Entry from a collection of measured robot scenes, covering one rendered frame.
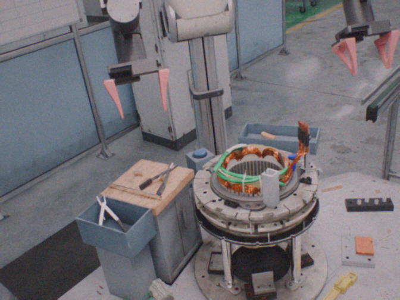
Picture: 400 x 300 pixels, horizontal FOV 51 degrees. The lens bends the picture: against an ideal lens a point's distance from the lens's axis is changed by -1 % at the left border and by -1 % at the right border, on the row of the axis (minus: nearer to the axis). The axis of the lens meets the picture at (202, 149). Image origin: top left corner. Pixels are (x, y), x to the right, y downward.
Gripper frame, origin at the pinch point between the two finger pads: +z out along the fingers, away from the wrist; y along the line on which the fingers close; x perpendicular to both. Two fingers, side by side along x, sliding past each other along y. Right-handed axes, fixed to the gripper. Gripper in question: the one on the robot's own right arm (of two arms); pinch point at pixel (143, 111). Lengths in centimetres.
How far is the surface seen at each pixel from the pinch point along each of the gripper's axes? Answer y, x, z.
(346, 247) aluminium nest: 51, 37, 47
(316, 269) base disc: 39, 32, 49
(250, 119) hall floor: 102, 296, -16
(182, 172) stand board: 8.2, 39.1, 14.0
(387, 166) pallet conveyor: 146, 164, 40
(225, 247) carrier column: 13.6, 24.9, 35.1
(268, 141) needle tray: 38, 47, 11
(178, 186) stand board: 6.0, 34.1, 17.6
